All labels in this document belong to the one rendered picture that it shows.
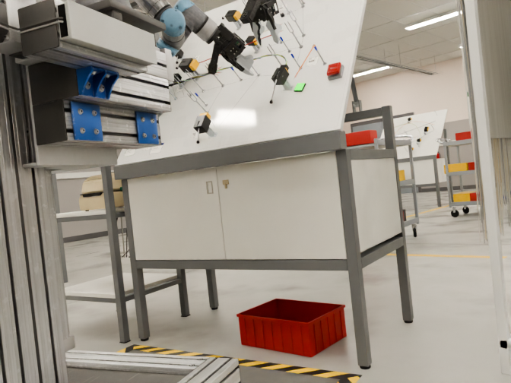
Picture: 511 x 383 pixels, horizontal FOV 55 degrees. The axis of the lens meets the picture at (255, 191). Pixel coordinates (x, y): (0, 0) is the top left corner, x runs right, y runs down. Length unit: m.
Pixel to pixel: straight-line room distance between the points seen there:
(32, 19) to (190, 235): 1.37
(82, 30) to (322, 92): 1.13
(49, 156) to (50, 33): 0.33
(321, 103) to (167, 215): 0.88
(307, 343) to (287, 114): 0.91
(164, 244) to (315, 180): 0.84
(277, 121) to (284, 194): 0.29
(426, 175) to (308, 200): 6.86
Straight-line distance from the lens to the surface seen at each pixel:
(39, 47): 1.01
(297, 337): 2.05
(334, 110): 1.82
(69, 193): 9.65
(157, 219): 2.31
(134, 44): 1.11
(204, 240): 2.14
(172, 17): 1.59
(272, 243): 1.94
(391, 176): 2.23
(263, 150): 1.88
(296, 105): 1.93
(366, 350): 1.88
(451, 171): 6.78
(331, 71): 1.92
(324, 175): 1.80
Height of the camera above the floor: 0.71
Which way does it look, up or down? 1 degrees down
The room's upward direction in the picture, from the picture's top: 6 degrees counter-clockwise
